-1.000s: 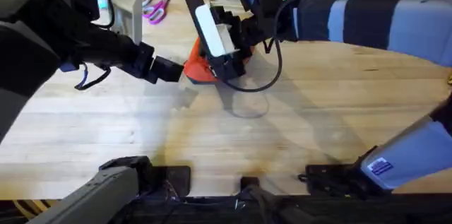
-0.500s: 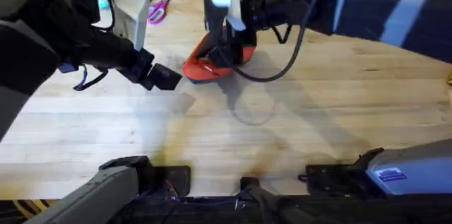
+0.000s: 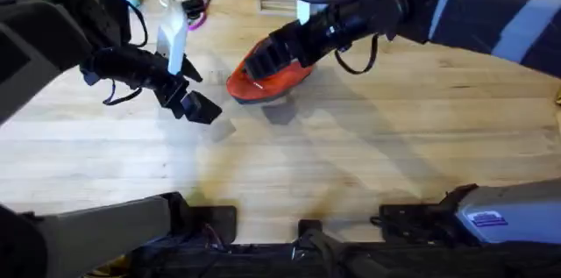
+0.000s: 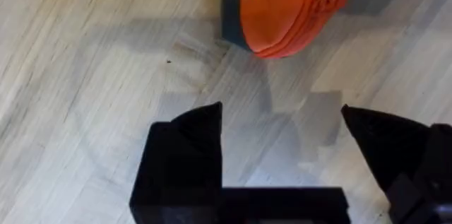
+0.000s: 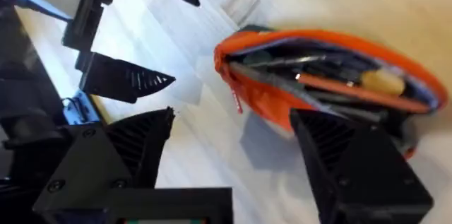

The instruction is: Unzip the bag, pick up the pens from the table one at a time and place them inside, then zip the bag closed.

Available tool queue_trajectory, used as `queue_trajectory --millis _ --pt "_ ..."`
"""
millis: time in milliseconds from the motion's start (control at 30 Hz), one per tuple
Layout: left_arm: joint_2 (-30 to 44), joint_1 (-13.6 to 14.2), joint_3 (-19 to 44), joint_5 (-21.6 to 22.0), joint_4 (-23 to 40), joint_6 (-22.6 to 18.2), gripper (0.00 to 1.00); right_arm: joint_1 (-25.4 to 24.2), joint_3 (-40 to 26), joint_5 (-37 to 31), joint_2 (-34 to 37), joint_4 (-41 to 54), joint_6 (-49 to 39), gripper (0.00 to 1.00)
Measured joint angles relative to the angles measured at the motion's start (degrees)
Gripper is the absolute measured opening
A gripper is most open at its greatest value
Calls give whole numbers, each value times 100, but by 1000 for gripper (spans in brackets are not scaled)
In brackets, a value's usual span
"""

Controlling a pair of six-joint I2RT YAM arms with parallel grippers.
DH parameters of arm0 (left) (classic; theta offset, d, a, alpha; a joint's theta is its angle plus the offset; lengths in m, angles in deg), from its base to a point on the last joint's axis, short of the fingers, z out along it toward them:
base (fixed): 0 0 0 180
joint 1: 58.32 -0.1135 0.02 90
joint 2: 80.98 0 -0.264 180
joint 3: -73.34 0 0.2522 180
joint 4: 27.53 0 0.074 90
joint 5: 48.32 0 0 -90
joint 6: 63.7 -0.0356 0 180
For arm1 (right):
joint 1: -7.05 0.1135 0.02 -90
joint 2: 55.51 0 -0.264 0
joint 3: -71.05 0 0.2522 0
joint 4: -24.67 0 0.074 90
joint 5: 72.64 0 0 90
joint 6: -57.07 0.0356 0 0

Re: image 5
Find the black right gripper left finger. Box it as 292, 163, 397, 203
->
32, 106, 177, 215

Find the orange zip bag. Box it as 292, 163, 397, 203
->
213, 25, 449, 160

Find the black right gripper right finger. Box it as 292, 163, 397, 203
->
289, 108, 434, 224

